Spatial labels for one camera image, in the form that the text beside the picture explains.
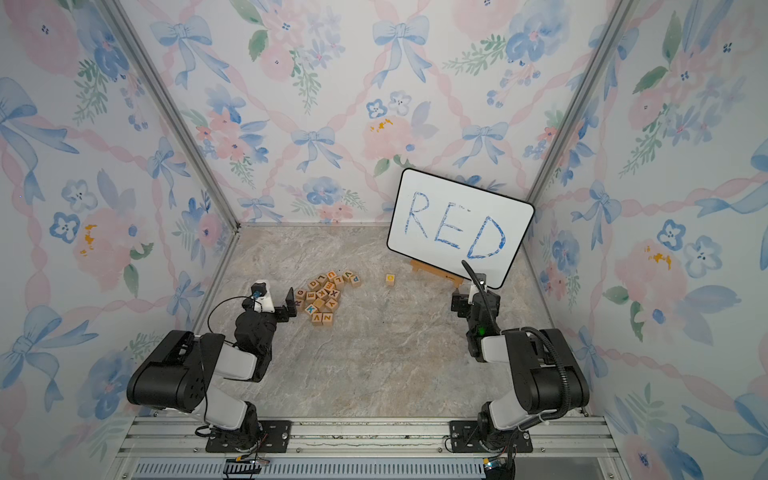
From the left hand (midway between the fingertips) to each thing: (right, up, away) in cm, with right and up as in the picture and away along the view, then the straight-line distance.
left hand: (278, 288), depth 90 cm
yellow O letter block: (+34, +2, +11) cm, 35 cm away
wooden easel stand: (+49, +4, +11) cm, 51 cm away
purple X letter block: (+15, -3, +8) cm, 17 cm away
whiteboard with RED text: (+50, +20, +5) cm, 55 cm away
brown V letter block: (+11, -10, +3) cm, 15 cm away
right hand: (+61, -1, +4) cm, 61 cm away
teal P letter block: (+22, +2, +11) cm, 24 cm away
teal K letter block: (+9, -7, +4) cm, 12 cm away
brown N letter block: (+14, -10, +3) cm, 17 cm away
